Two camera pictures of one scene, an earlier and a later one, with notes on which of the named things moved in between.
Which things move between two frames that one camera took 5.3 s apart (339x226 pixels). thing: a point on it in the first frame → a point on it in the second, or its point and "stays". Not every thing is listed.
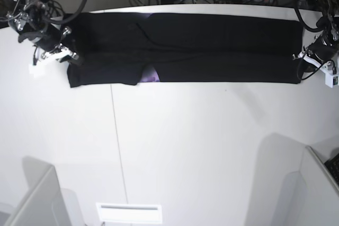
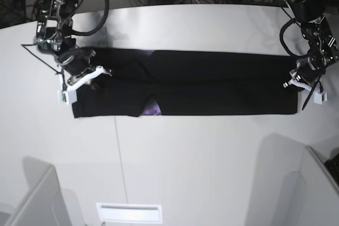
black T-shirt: (114, 48) → (151, 82)
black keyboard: (332, 165) stays
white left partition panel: (44, 204) stays
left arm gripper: (320, 51) → (306, 70)
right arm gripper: (47, 38) → (76, 61)
